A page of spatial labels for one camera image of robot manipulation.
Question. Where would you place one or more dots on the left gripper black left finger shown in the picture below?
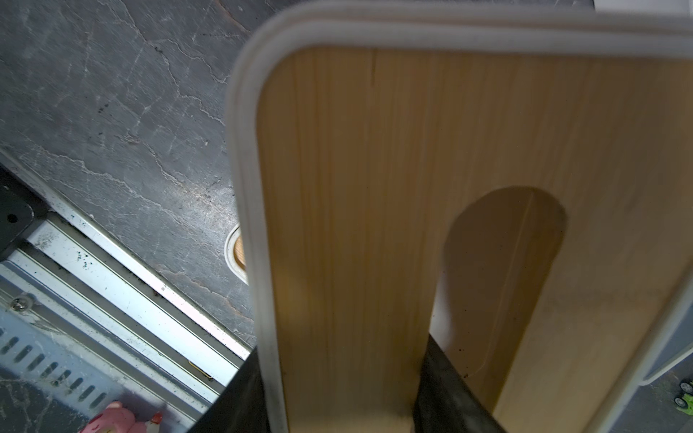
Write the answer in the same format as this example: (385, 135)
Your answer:
(241, 408)

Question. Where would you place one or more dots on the white tissue box bamboo lid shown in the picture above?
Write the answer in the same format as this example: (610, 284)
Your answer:
(234, 254)

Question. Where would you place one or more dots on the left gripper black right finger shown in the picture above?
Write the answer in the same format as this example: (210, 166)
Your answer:
(444, 403)

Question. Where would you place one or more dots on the white tissue box wooden lid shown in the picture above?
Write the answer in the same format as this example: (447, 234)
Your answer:
(543, 155)

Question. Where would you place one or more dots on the small green orange toy car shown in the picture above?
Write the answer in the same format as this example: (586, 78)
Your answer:
(683, 400)

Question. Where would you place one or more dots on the pink bear figurine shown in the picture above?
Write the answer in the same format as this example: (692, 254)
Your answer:
(115, 418)

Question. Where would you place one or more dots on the white tissue box grey top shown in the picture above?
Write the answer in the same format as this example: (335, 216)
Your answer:
(677, 349)

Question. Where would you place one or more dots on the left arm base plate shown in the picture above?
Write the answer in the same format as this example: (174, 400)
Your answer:
(22, 211)

